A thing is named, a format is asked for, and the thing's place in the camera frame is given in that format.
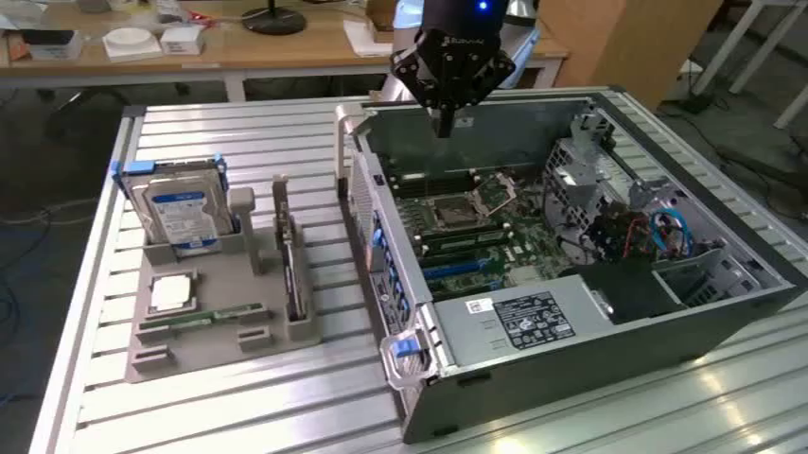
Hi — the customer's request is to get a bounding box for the black chair base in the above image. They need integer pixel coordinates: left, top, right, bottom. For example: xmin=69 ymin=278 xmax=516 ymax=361
xmin=34 ymin=82 xmax=192 ymax=139

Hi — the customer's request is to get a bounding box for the small white box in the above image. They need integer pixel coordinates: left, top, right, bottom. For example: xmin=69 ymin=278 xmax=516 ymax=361
xmin=157 ymin=26 xmax=206 ymax=56

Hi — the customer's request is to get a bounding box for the grey parts rack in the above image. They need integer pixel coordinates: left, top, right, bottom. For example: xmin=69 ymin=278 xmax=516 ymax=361
xmin=124 ymin=186 xmax=325 ymax=385

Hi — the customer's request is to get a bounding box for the open black PC case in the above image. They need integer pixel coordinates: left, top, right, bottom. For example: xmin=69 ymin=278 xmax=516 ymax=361
xmin=333 ymin=92 xmax=808 ymax=445

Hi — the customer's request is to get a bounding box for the white round-topped box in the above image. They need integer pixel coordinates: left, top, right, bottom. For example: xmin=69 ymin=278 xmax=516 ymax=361
xmin=102 ymin=26 xmax=165 ymax=63

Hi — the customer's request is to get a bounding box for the white paper booklet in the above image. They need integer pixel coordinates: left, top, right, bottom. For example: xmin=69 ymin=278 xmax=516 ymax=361
xmin=341 ymin=19 xmax=396 ymax=59

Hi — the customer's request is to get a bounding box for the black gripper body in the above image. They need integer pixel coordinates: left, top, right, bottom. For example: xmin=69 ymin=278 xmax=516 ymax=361
xmin=412 ymin=0 xmax=510 ymax=110

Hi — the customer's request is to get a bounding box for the metal socket cover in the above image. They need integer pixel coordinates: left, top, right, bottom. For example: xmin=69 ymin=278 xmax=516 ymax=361
xmin=470 ymin=172 xmax=524 ymax=212

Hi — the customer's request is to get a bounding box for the green RAM stick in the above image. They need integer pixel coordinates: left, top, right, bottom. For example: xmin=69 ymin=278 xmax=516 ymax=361
xmin=138 ymin=302 xmax=264 ymax=330

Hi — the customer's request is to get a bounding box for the blue floor cable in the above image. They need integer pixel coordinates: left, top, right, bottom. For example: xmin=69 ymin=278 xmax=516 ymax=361
xmin=0 ymin=221 xmax=53 ymax=409

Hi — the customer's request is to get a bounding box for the low metal disk bay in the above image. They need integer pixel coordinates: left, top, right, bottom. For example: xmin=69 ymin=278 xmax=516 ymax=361
xmin=649 ymin=245 xmax=766 ymax=309

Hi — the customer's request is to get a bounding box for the green motherboard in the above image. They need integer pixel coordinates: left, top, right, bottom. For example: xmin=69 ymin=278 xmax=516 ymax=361
xmin=383 ymin=163 xmax=595 ymax=302

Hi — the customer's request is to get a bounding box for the graphics card with metal bracket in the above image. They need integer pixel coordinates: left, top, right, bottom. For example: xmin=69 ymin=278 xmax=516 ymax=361
xmin=271 ymin=173 xmax=311 ymax=328

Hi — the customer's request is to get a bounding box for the white table frame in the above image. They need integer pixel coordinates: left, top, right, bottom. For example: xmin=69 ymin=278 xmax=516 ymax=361
xmin=690 ymin=0 xmax=808 ymax=130

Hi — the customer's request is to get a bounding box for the CPU socket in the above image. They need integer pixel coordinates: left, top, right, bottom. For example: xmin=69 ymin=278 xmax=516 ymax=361
xmin=427 ymin=193 xmax=482 ymax=233

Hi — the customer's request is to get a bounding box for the white floor cable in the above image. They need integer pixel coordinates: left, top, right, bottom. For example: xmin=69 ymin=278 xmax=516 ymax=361
xmin=0 ymin=198 xmax=100 ymax=226

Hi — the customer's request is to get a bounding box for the blue wire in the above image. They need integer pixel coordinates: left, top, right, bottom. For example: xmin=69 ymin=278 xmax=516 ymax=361
xmin=649 ymin=207 xmax=697 ymax=259

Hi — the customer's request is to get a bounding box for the wooden desk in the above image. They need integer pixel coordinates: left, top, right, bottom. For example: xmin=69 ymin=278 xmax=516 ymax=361
xmin=0 ymin=0 xmax=568 ymax=103

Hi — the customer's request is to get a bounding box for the wooden cabinet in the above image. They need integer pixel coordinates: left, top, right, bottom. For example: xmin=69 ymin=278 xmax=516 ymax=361
xmin=539 ymin=0 xmax=725 ymax=110

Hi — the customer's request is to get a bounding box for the white box with black top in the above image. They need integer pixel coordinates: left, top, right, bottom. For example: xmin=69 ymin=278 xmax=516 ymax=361
xmin=21 ymin=28 xmax=84 ymax=61

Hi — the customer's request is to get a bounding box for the tall metal disk bay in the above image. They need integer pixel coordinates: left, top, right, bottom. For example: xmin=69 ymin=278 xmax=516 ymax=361
xmin=540 ymin=111 xmax=639 ymax=229

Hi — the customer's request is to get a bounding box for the grey power supply unit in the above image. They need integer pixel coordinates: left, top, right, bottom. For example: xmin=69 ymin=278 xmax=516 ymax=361
xmin=431 ymin=275 xmax=616 ymax=368

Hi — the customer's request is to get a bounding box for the hard disk with blue bracket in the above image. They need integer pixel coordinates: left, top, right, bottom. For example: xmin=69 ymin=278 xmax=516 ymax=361
xmin=110 ymin=153 xmax=229 ymax=259

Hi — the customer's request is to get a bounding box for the blue case latch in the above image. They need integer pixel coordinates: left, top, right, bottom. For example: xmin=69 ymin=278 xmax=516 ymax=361
xmin=389 ymin=339 xmax=420 ymax=365

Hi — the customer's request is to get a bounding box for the brown cardboard box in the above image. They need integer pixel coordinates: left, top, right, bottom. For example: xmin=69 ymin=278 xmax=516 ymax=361
xmin=364 ymin=0 xmax=400 ymax=44

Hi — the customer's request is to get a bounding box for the blue expansion slot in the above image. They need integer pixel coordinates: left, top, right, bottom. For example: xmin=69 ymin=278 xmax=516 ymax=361
xmin=420 ymin=257 xmax=495 ymax=281

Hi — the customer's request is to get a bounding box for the silver CPU chip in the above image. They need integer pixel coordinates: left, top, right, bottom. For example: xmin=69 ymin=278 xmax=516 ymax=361
xmin=149 ymin=275 xmax=194 ymax=313

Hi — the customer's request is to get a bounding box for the red wire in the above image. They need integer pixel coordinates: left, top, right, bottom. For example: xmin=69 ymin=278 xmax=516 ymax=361
xmin=620 ymin=212 xmax=651 ymax=259

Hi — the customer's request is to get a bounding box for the black round stand base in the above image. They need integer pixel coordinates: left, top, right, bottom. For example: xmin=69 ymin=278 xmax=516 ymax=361
xmin=241 ymin=0 xmax=308 ymax=37

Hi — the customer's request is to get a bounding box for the black installed RAM stick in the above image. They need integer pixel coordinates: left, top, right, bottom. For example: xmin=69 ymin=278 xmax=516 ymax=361
xmin=417 ymin=234 xmax=511 ymax=257
xmin=412 ymin=224 xmax=506 ymax=242

